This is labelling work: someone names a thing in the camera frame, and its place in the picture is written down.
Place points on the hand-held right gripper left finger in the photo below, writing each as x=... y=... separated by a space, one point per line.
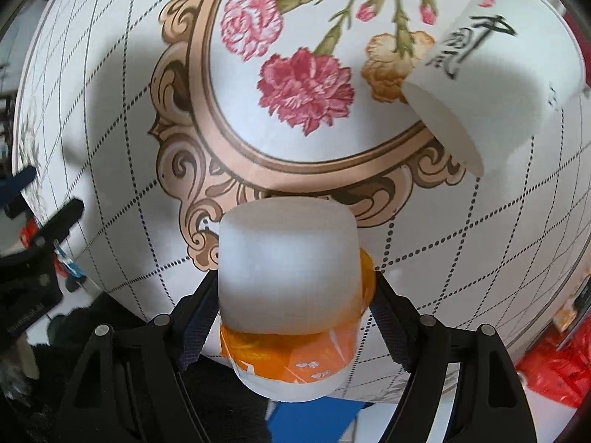
x=197 y=332

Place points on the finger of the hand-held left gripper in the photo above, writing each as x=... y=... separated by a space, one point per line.
x=60 y=219
x=19 y=181

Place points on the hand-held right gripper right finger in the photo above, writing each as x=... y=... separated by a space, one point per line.
x=392 y=332

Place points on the orange and white paper cup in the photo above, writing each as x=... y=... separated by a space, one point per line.
x=288 y=281

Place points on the white paper cup black print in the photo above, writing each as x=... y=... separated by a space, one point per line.
x=498 y=78

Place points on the small orange object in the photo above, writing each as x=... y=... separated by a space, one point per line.
x=33 y=233

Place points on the dark cloth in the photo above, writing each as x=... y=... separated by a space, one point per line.
x=138 y=424

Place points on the blue panel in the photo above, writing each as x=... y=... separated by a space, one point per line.
x=318 y=422

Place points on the red plastic bag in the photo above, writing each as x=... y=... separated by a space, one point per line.
x=558 y=369

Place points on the floral printed tablecloth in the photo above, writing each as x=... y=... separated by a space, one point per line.
x=295 y=78

